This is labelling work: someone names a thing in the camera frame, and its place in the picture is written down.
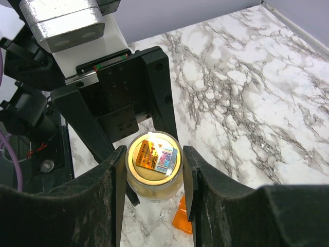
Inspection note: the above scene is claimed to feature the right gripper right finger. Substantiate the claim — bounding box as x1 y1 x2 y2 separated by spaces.
183 146 328 246

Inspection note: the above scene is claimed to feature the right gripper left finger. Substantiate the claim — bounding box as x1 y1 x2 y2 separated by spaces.
1 146 127 246

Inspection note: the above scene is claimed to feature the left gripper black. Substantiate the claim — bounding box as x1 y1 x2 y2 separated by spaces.
50 46 179 206

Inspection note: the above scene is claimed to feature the orange pill organizer box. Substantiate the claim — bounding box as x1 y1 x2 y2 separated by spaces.
172 195 193 235

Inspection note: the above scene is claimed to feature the clear pill bottle gold lid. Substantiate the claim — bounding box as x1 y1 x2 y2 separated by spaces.
125 131 184 201

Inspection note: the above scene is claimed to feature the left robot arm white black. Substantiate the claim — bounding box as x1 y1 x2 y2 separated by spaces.
1 1 183 205

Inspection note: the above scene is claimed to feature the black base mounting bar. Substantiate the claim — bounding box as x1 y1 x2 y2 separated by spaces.
9 110 75 194

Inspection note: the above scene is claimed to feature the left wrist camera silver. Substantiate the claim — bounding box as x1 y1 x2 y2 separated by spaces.
20 0 105 53

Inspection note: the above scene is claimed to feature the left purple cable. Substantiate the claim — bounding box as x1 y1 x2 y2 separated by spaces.
0 46 24 192

